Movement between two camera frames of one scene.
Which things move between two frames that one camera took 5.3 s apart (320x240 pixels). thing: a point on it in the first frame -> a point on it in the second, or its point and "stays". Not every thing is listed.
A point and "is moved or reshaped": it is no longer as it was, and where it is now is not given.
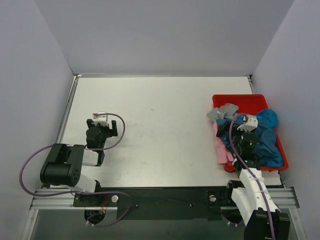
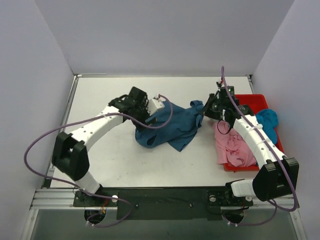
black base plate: x=158 y=203 stays
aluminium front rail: x=63 y=199 stays
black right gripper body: x=230 y=128 -> x=210 y=107
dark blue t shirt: x=268 y=153 is moved or reshaped
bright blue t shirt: x=267 y=117 stays
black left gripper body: x=102 y=127 -> x=144 y=116
